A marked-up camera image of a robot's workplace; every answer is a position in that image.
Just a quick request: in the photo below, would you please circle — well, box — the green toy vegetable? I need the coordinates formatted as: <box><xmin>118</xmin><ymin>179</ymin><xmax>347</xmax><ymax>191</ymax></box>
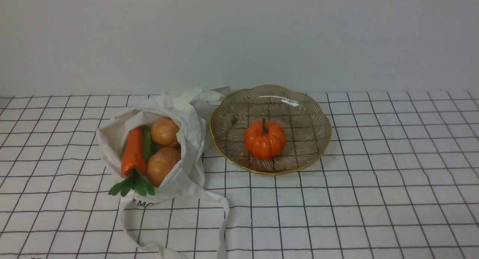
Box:
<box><xmin>142</xmin><ymin>125</ymin><xmax>157</xmax><ymax>164</ymax></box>

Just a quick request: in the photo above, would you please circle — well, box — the small orange pumpkin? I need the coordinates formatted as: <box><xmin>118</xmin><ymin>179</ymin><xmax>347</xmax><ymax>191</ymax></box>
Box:
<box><xmin>244</xmin><ymin>119</ymin><xmax>286</xmax><ymax>160</ymax></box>

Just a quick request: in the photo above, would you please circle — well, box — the white grid tablecloth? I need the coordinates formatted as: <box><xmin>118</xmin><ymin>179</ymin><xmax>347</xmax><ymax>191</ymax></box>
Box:
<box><xmin>0</xmin><ymin>91</ymin><xmax>478</xmax><ymax>259</ymax></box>

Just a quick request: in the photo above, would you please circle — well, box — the white cloth tote bag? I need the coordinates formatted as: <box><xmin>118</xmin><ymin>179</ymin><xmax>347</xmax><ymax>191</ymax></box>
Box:
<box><xmin>96</xmin><ymin>86</ymin><xmax>230</xmax><ymax>259</ymax></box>

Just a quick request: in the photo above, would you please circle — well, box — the orange toy carrot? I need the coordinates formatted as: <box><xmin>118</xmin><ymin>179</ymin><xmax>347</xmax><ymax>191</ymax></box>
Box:
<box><xmin>108</xmin><ymin>126</ymin><xmax>155</xmax><ymax>196</ymax></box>

